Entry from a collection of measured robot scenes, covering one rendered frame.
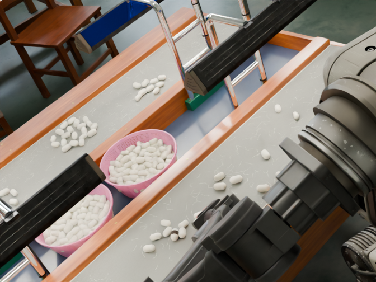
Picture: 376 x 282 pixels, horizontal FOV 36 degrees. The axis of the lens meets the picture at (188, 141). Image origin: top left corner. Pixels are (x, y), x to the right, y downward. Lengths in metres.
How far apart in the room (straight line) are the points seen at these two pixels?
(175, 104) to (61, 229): 0.63
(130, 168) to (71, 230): 0.30
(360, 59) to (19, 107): 3.48
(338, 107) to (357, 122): 0.03
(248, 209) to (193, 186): 1.00
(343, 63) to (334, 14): 3.03
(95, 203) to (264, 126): 0.59
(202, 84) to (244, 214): 0.83
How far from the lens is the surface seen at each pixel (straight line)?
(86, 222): 1.84
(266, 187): 1.66
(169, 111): 2.13
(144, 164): 1.92
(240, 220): 0.77
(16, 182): 2.14
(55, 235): 1.85
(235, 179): 1.71
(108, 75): 2.41
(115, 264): 1.67
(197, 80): 1.56
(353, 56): 0.84
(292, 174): 0.76
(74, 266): 1.69
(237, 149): 1.83
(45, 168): 2.12
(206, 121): 2.10
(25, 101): 4.17
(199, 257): 1.23
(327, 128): 0.75
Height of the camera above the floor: 1.92
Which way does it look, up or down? 38 degrees down
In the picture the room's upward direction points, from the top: 22 degrees counter-clockwise
